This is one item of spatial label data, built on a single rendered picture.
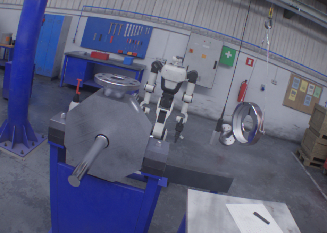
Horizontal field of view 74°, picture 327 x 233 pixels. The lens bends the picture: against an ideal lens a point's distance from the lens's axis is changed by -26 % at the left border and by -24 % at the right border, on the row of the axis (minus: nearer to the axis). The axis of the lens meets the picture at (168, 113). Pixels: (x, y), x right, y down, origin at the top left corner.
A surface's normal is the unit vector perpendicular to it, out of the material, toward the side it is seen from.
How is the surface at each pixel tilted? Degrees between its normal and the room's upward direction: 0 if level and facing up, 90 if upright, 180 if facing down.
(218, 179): 90
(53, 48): 90
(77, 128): 90
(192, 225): 0
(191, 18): 90
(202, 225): 0
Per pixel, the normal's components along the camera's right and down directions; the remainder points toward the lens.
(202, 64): -0.08, 0.26
